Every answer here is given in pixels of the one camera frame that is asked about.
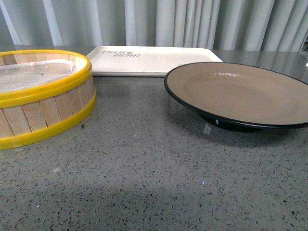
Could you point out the beige plate with black rim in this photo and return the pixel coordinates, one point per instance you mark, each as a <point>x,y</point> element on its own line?
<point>240,95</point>

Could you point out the white rectangular tray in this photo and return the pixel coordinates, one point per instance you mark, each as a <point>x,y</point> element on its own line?
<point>144,61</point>

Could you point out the yellow rimmed wooden steamer basket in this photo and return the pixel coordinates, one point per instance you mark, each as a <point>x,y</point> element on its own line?
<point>34,114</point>

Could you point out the grey pleated curtain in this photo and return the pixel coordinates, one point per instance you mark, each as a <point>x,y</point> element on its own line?
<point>245,25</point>

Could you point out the white mesh steamer liner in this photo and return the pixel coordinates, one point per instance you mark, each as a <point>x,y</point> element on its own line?
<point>16,77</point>

